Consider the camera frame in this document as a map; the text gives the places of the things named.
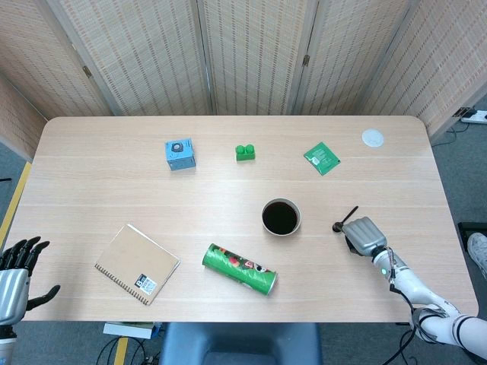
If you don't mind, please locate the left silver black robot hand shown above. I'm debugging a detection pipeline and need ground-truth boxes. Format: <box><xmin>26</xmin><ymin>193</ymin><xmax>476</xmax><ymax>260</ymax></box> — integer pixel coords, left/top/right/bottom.
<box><xmin>0</xmin><ymin>236</ymin><xmax>62</xmax><ymax>326</ymax></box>

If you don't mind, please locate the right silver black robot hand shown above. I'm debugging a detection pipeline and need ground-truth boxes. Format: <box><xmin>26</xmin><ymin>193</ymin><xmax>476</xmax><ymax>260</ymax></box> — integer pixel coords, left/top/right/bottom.
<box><xmin>343</xmin><ymin>216</ymin><xmax>388</xmax><ymax>256</ymax></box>

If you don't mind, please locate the black plastic spoon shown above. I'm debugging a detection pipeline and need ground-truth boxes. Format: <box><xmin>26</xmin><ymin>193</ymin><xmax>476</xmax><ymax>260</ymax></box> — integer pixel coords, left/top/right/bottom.
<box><xmin>331</xmin><ymin>205</ymin><xmax>359</xmax><ymax>233</ymax></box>

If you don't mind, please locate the cup of dark coffee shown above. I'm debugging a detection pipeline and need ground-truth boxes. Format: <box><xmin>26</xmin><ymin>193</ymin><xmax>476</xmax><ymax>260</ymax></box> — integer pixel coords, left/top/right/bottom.
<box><xmin>260</xmin><ymin>197</ymin><xmax>302</xmax><ymax>239</ymax></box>

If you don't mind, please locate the green sachet packet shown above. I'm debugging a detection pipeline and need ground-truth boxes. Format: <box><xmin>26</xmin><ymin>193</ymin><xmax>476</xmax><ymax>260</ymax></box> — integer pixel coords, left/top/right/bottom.
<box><xmin>303</xmin><ymin>141</ymin><xmax>342</xmax><ymax>177</ymax></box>

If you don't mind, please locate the white round lid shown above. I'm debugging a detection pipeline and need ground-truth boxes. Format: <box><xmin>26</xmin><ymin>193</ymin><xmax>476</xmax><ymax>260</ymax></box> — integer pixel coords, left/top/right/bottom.
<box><xmin>361</xmin><ymin>129</ymin><xmax>384</xmax><ymax>148</ymax></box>

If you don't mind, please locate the white sneaker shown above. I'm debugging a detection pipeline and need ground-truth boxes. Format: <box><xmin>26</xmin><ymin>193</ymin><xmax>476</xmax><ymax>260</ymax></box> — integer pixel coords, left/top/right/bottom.
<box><xmin>466</xmin><ymin>232</ymin><xmax>487</xmax><ymax>281</ymax></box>

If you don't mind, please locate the brown spiral notebook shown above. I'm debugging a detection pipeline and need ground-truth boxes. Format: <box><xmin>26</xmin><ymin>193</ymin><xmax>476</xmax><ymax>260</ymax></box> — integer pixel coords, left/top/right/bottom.
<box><xmin>94</xmin><ymin>223</ymin><xmax>182</xmax><ymax>307</ymax></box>

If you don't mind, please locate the green chips can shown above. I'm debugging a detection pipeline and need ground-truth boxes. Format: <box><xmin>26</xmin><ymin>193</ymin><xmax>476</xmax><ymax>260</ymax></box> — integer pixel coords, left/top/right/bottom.
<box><xmin>202</xmin><ymin>242</ymin><xmax>279</xmax><ymax>297</ymax></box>

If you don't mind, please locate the green toy brick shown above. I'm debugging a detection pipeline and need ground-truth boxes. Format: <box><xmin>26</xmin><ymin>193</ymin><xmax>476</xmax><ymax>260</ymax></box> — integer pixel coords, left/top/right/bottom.
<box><xmin>234</xmin><ymin>143</ymin><xmax>257</xmax><ymax>163</ymax></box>

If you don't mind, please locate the white power strip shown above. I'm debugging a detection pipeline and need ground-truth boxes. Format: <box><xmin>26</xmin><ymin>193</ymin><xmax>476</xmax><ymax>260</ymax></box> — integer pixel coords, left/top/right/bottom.
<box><xmin>453</xmin><ymin>108</ymin><xmax>487</xmax><ymax>125</ymax></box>

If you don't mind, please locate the dark blue chair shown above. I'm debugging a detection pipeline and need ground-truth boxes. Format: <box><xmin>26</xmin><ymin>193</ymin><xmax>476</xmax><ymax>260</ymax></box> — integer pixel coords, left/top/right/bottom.
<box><xmin>158</xmin><ymin>322</ymin><xmax>323</xmax><ymax>365</ymax></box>

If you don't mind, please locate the woven folding screen panel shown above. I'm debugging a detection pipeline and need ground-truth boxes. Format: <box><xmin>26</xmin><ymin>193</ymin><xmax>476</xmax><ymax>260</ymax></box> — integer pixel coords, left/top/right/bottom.
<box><xmin>0</xmin><ymin>0</ymin><xmax>115</xmax><ymax>119</ymax></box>
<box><xmin>361</xmin><ymin>0</ymin><xmax>487</xmax><ymax>138</ymax></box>
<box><xmin>196</xmin><ymin>0</ymin><xmax>319</xmax><ymax>116</ymax></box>
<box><xmin>0</xmin><ymin>71</ymin><xmax>49</xmax><ymax>159</ymax></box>
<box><xmin>291</xmin><ymin>0</ymin><xmax>419</xmax><ymax>116</ymax></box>
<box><xmin>45</xmin><ymin>0</ymin><xmax>216</xmax><ymax>117</ymax></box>

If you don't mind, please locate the small blue cardboard box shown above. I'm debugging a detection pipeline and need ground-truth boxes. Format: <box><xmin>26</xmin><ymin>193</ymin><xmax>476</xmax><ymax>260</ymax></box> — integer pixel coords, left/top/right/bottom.
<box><xmin>164</xmin><ymin>137</ymin><xmax>198</xmax><ymax>172</ymax></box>

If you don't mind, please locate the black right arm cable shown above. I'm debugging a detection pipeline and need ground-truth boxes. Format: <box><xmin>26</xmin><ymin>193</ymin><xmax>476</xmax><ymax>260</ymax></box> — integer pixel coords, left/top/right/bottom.
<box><xmin>386</xmin><ymin>246</ymin><xmax>423</xmax><ymax>343</ymax></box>

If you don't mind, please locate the black floor frame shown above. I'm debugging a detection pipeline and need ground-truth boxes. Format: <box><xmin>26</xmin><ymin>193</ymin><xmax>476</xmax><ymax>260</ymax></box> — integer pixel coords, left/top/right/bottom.
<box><xmin>456</xmin><ymin>221</ymin><xmax>487</xmax><ymax>252</ymax></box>

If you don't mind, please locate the black floor cable bundle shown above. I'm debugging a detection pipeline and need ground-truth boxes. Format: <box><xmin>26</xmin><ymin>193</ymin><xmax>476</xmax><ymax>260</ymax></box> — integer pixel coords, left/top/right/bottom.
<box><xmin>97</xmin><ymin>336</ymin><xmax>161</xmax><ymax>365</ymax></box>

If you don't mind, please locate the black power strip cable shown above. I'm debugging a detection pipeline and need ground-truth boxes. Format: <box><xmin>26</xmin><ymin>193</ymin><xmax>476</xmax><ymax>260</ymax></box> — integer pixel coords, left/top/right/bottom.
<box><xmin>432</xmin><ymin>121</ymin><xmax>469</xmax><ymax>146</ymax></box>

